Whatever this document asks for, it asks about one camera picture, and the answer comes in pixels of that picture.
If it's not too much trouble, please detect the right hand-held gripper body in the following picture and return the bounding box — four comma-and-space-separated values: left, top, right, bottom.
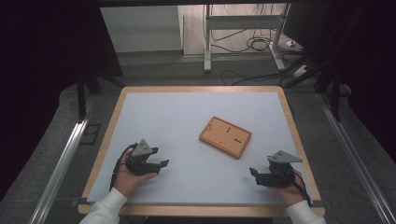
256, 150, 303, 189

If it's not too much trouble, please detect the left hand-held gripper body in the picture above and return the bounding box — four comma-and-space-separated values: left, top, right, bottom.
125, 138, 162, 175

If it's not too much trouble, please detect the orange wooden board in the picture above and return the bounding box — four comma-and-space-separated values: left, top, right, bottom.
199, 116, 252, 160

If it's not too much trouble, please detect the person's right hand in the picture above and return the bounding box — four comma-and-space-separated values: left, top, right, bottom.
270, 176, 307, 208

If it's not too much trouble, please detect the person's left hand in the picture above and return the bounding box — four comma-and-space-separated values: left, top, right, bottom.
113, 152, 158, 198

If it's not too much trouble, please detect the white table mat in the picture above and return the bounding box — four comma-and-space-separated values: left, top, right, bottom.
87, 91, 314, 206

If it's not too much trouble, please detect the black floor grille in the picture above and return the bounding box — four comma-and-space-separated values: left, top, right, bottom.
79, 123, 102, 146

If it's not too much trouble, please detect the black metal stand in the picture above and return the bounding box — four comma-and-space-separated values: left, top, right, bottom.
76, 66, 127, 122
283, 6, 370, 122

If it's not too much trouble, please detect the white power strip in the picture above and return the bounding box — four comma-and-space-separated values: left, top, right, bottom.
292, 64, 311, 78

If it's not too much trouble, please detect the white cabinet panel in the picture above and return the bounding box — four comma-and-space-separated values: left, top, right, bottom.
100, 6, 184, 54

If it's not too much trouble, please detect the dark curtain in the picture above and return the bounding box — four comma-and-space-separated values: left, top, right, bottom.
339, 0, 396, 155
0, 0, 123, 202

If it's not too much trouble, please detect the right hand-held gripper black cable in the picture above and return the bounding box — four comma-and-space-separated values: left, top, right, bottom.
290, 171, 312, 208

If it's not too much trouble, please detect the hand-held gripper black cable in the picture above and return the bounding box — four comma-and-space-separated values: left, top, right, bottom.
290, 171, 312, 208
109, 143, 138, 191

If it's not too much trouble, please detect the left hand-held gripper black cable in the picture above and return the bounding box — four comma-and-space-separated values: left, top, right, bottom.
109, 143, 138, 191

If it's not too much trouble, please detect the aluminium rail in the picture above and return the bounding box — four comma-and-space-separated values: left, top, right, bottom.
315, 92, 396, 224
27, 119, 92, 224

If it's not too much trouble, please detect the tangle of black floor cables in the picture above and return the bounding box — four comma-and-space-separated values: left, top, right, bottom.
210, 27, 298, 54

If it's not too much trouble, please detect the white metal desk frame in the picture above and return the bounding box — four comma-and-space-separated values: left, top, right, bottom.
204, 3, 291, 73

